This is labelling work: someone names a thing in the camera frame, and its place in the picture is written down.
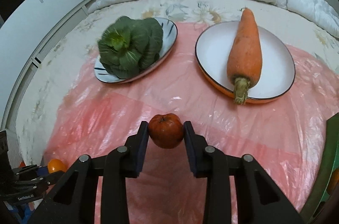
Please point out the white patterned plate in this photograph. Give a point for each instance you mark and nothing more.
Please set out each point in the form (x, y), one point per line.
(170, 33)

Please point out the green rectangular tray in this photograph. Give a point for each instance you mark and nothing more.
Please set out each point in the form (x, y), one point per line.
(329, 162)

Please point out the small orange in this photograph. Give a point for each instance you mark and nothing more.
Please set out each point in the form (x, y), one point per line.
(56, 165)

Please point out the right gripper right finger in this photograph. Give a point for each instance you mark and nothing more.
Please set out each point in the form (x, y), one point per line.
(259, 198)

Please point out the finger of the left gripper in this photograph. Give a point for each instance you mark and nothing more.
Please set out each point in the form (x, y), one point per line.
(35, 182)
(30, 170)

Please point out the red fruit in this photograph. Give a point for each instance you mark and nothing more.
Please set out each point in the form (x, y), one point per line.
(166, 131)

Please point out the orange rimmed white plate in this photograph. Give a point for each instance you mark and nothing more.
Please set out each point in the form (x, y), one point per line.
(212, 49)

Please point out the green leafy vegetable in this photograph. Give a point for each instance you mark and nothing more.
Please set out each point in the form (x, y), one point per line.
(129, 46)

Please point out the pink plastic sheet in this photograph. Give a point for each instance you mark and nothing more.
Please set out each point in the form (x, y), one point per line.
(286, 136)

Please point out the orange carrot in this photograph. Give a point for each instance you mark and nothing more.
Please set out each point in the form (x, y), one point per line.
(245, 60)

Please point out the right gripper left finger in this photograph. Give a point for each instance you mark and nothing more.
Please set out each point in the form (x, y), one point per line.
(72, 199)

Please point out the large orange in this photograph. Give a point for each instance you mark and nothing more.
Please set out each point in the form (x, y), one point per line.
(333, 181)

